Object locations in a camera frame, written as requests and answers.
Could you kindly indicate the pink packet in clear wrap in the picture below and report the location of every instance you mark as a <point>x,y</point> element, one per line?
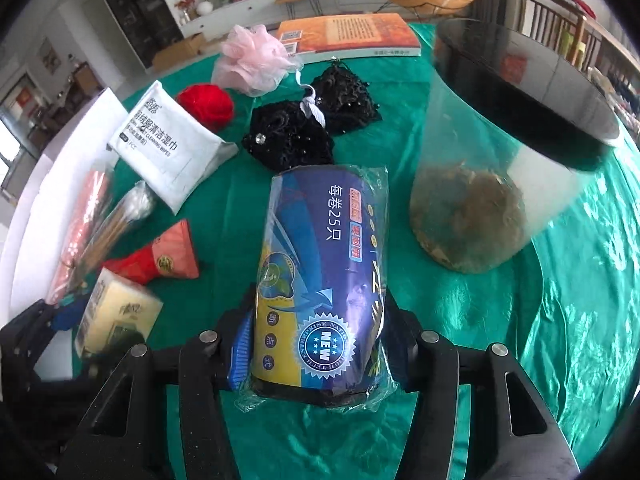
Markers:
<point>82,220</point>

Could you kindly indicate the red foil packet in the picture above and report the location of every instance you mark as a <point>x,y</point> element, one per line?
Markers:
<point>160,257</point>

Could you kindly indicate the orange book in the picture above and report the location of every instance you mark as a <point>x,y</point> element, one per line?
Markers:
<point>345,32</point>

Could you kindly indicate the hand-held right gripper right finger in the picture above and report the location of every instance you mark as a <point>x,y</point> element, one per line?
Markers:
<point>410,350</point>

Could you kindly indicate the red flower bouquet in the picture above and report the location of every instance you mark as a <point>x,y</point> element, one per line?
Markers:
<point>187,2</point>

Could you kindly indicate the wooden chair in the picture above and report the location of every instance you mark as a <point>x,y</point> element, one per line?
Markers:
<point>550,15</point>

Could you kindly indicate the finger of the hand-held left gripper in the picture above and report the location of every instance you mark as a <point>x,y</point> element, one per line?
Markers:
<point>30,335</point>

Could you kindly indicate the white hang tag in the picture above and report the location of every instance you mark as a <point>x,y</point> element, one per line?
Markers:
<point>312,109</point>

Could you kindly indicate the black lace hairnet with rhinestone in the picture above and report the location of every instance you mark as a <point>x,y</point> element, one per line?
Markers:
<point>285,135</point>

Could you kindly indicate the blue roll of plastic bags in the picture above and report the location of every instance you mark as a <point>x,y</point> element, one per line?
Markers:
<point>310,270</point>

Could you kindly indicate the cluttered side table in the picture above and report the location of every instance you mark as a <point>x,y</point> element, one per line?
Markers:
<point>620,70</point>

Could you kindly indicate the bag of cotton swabs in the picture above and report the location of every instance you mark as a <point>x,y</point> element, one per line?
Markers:
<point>122,217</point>

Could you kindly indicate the clear jar with black lid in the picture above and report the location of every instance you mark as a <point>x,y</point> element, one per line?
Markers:
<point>480,170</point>

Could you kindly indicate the red yarn ball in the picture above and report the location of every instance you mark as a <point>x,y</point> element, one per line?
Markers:
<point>207,105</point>

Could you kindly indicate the black tall cabinet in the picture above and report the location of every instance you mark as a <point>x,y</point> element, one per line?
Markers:
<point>135,5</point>

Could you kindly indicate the yellow tissue pack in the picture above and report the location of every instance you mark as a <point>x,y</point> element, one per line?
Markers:
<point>120,310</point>

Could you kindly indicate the green satin tablecloth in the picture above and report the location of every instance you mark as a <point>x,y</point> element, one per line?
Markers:
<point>575,310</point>

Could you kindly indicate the pink mesh bath pouf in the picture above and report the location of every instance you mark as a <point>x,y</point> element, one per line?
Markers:
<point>255,57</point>

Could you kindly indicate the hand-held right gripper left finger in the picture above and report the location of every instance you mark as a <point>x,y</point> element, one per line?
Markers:
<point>240,350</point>

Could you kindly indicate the white wet wipes pack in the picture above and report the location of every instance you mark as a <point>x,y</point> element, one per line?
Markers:
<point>165,150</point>

